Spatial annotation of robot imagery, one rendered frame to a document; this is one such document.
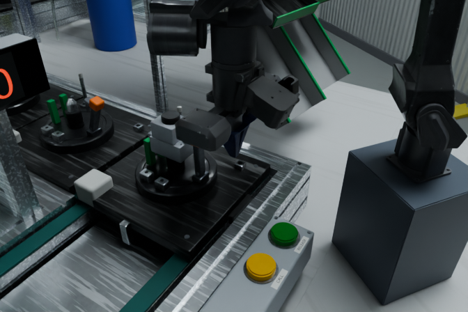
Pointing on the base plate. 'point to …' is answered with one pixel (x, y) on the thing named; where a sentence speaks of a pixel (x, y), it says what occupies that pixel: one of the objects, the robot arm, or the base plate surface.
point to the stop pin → (126, 232)
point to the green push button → (284, 234)
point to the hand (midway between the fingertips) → (234, 136)
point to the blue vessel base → (110, 10)
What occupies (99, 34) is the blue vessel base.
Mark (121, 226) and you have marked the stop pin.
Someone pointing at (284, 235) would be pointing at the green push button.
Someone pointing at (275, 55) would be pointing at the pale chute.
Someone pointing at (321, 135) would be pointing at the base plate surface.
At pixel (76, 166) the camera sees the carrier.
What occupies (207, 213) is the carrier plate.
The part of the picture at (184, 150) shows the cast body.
